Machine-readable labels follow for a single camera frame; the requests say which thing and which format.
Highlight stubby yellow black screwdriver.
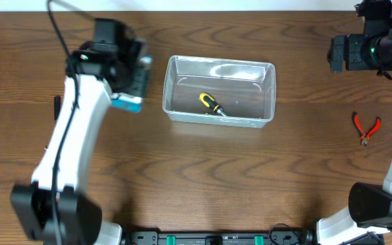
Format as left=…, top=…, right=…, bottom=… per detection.
left=199, top=93, right=227, bottom=116

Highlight red handled pliers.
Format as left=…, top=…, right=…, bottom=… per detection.
left=351, top=111, right=382, bottom=148

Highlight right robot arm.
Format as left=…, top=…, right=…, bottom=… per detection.
left=312, top=1, right=392, bottom=244

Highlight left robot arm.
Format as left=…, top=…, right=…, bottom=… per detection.
left=10, top=18, right=152, bottom=244

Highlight blue screw box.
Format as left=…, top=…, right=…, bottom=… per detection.
left=111, top=54, right=153, bottom=113

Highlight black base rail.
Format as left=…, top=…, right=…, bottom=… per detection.
left=120, top=223, right=319, bottom=245

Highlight small claw hammer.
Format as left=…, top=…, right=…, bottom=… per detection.
left=54, top=95, right=61, bottom=121

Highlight clear plastic container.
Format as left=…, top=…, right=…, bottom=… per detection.
left=163, top=55, right=276, bottom=128

